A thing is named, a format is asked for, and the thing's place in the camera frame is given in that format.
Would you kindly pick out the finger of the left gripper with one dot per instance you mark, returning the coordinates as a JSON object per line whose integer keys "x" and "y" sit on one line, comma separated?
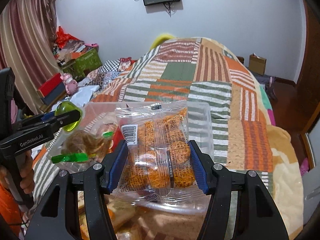
{"x": 65, "y": 119}
{"x": 49, "y": 116}

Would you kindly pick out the clear bag orange crackers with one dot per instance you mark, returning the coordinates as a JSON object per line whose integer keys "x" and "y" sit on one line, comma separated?
{"x": 158, "y": 166}

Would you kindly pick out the left hand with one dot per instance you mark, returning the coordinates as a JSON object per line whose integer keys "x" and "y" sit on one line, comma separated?
{"x": 26, "y": 172}

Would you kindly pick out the red flat box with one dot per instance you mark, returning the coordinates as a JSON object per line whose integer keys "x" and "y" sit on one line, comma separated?
{"x": 49, "y": 85}

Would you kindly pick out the clear plastic storage bin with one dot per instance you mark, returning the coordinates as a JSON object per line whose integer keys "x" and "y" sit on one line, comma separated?
{"x": 100, "y": 117}

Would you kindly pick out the white plastic bag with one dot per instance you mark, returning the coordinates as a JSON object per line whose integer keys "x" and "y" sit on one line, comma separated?
{"x": 83, "y": 95}

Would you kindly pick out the pink plush toy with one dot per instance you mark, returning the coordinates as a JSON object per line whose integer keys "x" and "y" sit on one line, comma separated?
{"x": 71, "y": 85}

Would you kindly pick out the clear bag green seal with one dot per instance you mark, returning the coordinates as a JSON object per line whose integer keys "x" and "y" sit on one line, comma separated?
{"x": 82, "y": 147}

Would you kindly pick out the green storage box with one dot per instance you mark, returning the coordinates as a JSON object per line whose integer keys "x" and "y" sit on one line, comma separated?
{"x": 79, "y": 68}

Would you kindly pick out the striped pink beige curtain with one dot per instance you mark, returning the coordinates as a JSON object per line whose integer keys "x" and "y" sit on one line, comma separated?
{"x": 28, "y": 32}

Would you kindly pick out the yellow pillow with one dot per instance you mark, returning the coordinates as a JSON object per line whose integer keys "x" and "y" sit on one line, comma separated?
{"x": 161, "y": 39}

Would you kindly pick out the patchwork striped blanket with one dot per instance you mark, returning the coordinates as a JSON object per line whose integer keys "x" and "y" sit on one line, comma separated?
{"x": 231, "y": 117}

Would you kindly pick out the brown paper bag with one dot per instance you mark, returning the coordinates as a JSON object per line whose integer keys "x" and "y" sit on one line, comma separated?
{"x": 257, "y": 64}

